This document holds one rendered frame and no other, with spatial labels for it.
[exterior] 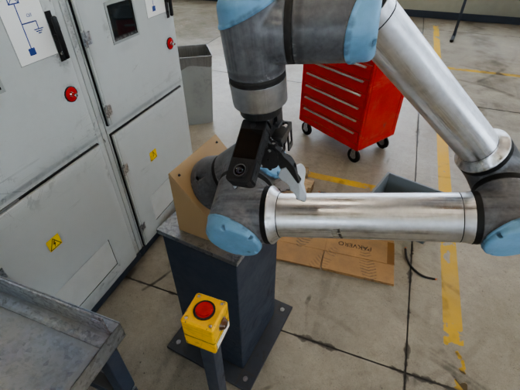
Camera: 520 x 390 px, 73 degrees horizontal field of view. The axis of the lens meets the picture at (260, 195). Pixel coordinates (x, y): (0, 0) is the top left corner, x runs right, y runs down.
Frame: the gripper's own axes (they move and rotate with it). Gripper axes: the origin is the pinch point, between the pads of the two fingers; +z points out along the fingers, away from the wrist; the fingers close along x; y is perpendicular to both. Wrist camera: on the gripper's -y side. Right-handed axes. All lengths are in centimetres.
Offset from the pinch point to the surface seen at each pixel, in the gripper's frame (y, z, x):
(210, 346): -21.8, 28.3, 8.4
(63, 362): -37, 23, 35
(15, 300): -30, 22, 58
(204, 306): -16.5, 21.3, 11.1
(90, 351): -33, 24, 32
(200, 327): -21.0, 21.8, 10.0
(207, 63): 207, 72, 140
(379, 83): 194, 72, -3
